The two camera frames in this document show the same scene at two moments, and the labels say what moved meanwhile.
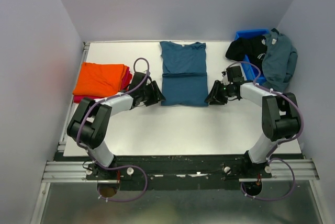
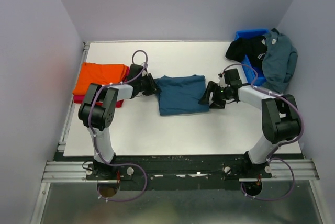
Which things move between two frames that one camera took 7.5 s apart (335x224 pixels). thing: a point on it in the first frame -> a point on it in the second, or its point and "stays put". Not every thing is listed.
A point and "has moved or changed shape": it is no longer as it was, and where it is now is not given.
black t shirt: [255, 47] stays put
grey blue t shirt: [279, 61] stays put
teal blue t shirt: [185, 81] has moved or changed shape
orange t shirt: [99, 79] stays put
